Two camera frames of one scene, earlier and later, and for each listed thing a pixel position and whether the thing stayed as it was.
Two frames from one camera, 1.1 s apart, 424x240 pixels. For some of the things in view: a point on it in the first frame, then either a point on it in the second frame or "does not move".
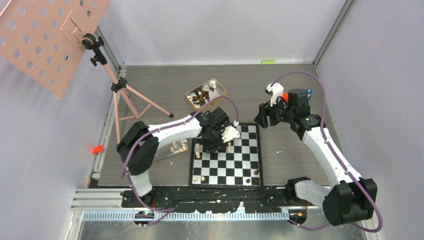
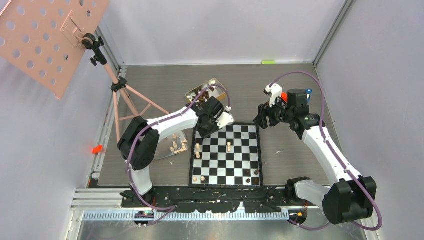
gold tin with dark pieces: x=207 y=91 does not move
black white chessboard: x=239 y=164 does not move
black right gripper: x=261 y=118 does not move
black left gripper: x=210 y=147 -> x=204 y=134
